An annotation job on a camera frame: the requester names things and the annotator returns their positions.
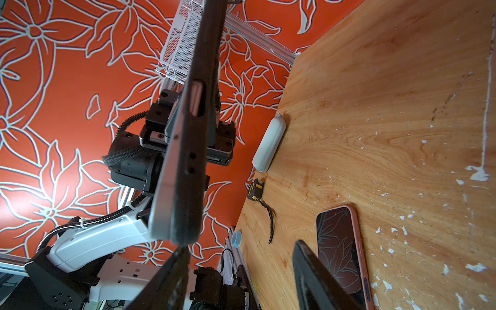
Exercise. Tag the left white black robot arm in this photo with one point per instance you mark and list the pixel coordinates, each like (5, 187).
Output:
(162, 153)

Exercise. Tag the white mesh wall basket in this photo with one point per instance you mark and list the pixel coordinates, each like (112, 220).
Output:
(177, 53)

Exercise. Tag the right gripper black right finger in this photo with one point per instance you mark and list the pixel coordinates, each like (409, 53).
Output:
(315, 286)

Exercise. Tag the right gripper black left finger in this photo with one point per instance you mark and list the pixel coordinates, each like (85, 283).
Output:
(168, 287)

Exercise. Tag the small yellow black tape measure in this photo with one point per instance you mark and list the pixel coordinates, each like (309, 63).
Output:
(255, 190)

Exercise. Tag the blue bottle cap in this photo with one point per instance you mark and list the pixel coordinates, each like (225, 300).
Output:
(236, 239)

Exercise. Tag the grey-green glasses case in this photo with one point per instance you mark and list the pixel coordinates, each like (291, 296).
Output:
(269, 144)

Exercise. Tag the black phone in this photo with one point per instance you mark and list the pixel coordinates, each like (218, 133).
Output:
(340, 249)
(178, 200)

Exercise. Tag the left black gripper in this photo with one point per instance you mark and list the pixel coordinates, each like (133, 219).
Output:
(167, 125)

